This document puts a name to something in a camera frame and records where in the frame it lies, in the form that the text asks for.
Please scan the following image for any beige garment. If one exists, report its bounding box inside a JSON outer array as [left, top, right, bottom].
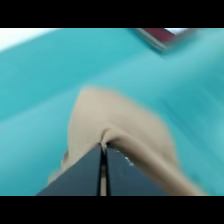
[[48, 85, 207, 197]]

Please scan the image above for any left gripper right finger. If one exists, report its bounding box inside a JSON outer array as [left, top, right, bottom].
[[105, 143, 170, 197]]

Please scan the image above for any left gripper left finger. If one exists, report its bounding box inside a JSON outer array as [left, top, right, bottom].
[[37, 143, 103, 197]]

